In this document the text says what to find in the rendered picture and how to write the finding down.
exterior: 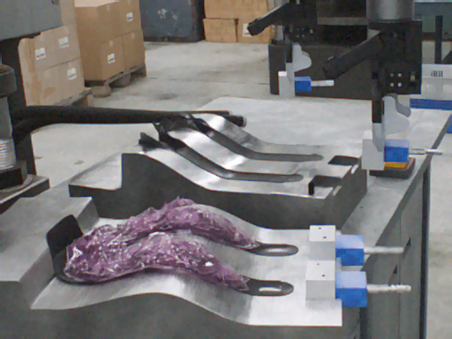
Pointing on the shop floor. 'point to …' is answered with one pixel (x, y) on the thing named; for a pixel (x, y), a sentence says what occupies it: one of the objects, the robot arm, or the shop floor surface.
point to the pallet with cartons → (109, 43)
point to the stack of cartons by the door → (236, 20)
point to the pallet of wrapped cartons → (55, 64)
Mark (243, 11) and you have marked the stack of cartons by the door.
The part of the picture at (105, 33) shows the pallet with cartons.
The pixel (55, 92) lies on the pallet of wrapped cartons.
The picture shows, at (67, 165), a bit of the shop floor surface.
